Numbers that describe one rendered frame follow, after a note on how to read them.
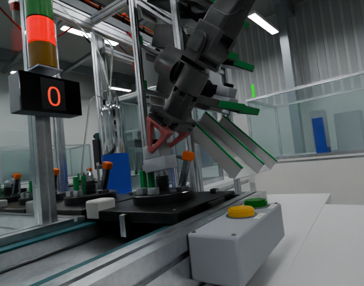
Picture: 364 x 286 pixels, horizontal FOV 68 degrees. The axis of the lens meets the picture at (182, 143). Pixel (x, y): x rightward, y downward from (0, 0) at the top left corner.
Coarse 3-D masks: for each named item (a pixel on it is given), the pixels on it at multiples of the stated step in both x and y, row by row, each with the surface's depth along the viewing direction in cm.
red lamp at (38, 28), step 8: (32, 16) 51; (40, 16) 51; (32, 24) 51; (40, 24) 51; (48, 24) 52; (32, 32) 51; (40, 32) 51; (48, 32) 52; (32, 40) 51; (48, 40) 52
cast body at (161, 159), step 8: (168, 144) 62; (144, 152) 61; (160, 152) 59; (168, 152) 61; (144, 160) 61; (152, 160) 59; (160, 160) 58; (168, 160) 58; (176, 160) 61; (144, 168) 63; (152, 168) 59; (160, 168) 58; (168, 168) 58
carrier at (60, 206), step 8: (96, 168) 81; (88, 176) 74; (88, 184) 73; (72, 192) 71; (80, 192) 69; (88, 192) 73; (96, 192) 75; (104, 192) 71; (112, 192) 72; (64, 200) 71; (72, 200) 68; (80, 200) 68; (120, 200) 68; (64, 208) 64; (72, 208) 62; (80, 208) 61
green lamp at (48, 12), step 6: (30, 0) 51; (36, 0) 51; (42, 0) 52; (48, 0) 53; (30, 6) 51; (36, 6) 51; (42, 6) 52; (48, 6) 53; (30, 12) 51; (36, 12) 51; (42, 12) 52; (48, 12) 53
